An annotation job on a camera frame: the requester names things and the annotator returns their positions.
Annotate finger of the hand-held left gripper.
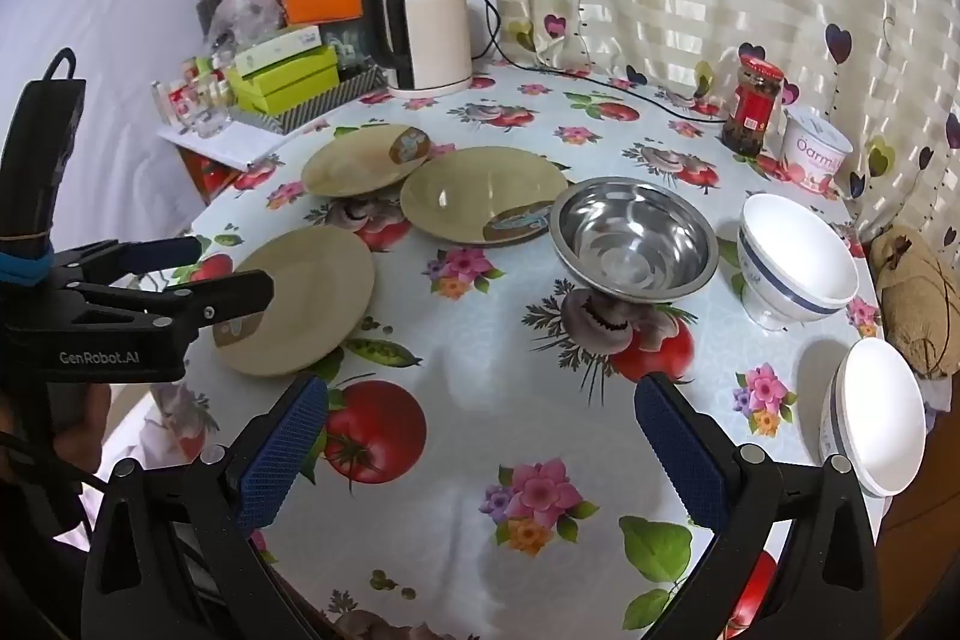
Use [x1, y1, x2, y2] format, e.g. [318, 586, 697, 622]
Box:
[52, 235, 203, 283]
[67, 269, 275, 341]

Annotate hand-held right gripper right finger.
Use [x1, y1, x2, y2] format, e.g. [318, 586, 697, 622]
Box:
[634, 372, 882, 640]

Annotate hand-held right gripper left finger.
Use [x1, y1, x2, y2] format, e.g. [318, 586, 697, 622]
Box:
[81, 374, 331, 640]

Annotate beige plate with blue print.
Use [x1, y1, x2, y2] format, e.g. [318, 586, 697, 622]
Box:
[301, 124, 432, 199]

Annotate white bowl with blue stripe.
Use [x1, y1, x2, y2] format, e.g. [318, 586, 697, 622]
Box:
[736, 192, 860, 332]
[819, 338, 927, 498]

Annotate stainless steel bowl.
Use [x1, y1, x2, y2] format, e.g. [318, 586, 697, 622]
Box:
[549, 176, 719, 305]

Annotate beige plate with brown print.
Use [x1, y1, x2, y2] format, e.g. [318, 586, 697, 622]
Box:
[400, 149, 569, 247]

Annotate person's left hand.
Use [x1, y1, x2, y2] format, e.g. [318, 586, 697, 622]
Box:
[0, 381, 113, 498]

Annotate white paper sheet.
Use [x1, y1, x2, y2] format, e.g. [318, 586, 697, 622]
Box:
[157, 119, 282, 169]

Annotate glass cups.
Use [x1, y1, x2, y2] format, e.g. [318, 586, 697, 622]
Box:
[154, 59, 233, 139]

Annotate striped tray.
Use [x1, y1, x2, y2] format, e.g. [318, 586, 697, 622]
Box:
[240, 62, 385, 135]

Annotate floral fruit print tablecloth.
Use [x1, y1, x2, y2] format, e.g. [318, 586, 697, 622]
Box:
[142, 59, 893, 640]

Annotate white and green box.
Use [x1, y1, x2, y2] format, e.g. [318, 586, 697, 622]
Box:
[234, 26, 322, 73]

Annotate clear plastic bag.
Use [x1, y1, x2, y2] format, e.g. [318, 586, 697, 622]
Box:
[191, 0, 286, 56]

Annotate brown cushion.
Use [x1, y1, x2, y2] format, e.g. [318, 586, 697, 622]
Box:
[870, 227, 960, 378]

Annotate orange box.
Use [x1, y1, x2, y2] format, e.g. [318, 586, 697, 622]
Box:
[285, 0, 368, 26]

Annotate white yogurt cup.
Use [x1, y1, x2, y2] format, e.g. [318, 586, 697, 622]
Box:
[780, 106, 856, 193]

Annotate cream electric kettle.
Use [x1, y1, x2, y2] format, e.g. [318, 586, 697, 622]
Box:
[360, 0, 473, 92]

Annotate red label sauce jar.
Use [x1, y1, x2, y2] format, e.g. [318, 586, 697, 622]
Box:
[721, 53, 785, 155]

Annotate black power cable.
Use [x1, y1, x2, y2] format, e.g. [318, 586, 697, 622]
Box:
[480, 0, 728, 124]

